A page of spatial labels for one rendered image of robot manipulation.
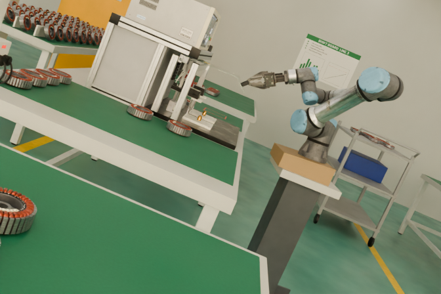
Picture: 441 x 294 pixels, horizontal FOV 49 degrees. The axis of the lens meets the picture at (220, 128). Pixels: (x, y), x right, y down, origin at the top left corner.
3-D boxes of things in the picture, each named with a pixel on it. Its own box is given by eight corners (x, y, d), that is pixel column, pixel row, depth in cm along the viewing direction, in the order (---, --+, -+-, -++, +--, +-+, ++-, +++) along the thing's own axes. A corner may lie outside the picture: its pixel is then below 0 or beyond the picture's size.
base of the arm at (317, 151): (324, 161, 256) (331, 143, 254) (327, 165, 241) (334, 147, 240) (297, 151, 257) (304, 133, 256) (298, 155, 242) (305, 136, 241)
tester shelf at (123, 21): (210, 60, 288) (213, 52, 287) (197, 59, 220) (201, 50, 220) (142, 31, 288) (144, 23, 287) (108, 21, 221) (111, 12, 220)
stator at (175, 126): (191, 136, 218) (195, 128, 217) (186, 138, 207) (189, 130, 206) (169, 125, 219) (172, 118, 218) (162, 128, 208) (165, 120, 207)
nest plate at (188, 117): (212, 126, 254) (213, 124, 254) (210, 130, 239) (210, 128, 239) (186, 115, 254) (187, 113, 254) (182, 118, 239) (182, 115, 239)
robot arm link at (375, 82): (308, 142, 245) (404, 92, 209) (289, 136, 235) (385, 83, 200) (304, 120, 250) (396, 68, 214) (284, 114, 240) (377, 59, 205)
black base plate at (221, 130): (238, 131, 290) (239, 127, 290) (234, 150, 227) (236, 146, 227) (166, 100, 291) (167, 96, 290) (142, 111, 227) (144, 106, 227)
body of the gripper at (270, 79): (262, 73, 241) (287, 69, 240) (262, 72, 250) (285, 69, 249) (264, 88, 242) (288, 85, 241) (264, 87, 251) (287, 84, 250)
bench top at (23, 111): (243, 125, 368) (246, 119, 367) (230, 215, 151) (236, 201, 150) (121, 72, 369) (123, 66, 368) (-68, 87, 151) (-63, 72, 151)
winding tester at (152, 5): (207, 50, 276) (221, 16, 273) (199, 48, 233) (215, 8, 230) (144, 23, 277) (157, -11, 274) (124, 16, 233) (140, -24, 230)
